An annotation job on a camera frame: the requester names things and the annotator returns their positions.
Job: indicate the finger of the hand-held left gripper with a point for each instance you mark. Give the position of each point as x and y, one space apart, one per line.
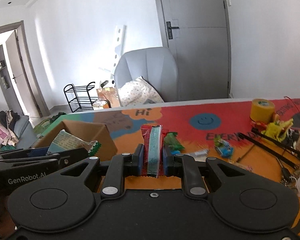
37 152
70 155

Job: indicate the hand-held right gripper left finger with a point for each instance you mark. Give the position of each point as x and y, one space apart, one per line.
140 160

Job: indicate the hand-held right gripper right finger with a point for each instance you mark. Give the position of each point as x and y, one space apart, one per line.
165 160

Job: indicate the pale green snack packet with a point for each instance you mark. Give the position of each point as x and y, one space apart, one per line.
70 142

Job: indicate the red and blue snack packet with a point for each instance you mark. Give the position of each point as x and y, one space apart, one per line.
153 150

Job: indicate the grey sofa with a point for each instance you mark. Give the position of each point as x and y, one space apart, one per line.
22 130

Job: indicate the green floor mat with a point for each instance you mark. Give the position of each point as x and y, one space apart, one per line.
46 122

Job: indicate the small white wrapper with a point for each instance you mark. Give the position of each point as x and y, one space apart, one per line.
199 152

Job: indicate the colourful cartoon table mat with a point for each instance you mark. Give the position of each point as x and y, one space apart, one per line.
180 120

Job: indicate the pile of clothes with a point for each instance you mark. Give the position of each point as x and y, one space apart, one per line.
7 118

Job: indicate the black shoe rack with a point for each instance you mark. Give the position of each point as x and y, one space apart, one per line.
80 97

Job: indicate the small blue snack packet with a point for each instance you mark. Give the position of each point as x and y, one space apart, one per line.
224 149

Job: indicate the dotted white pillow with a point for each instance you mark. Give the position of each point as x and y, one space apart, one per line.
140 93

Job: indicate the taped cardboard box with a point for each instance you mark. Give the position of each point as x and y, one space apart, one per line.
111 97

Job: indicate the light wooden interior door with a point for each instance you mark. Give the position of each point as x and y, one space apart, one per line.
20 75

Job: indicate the grey armchair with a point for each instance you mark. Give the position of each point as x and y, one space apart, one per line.
147 70

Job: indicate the red candy wrapper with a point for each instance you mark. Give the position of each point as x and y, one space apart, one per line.
257 125

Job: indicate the yellow tape roll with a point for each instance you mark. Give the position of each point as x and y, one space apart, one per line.
262 110

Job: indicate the black folded tripod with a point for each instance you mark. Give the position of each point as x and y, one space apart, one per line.
277 145

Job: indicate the yellow-green toy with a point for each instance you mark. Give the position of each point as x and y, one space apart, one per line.
277 128

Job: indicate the white foam board with holes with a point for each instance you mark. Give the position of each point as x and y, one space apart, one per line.
120 45

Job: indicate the grey door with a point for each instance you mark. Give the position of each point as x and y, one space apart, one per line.
195 42

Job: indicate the grey wall shelf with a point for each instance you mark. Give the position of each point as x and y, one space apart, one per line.
2 67

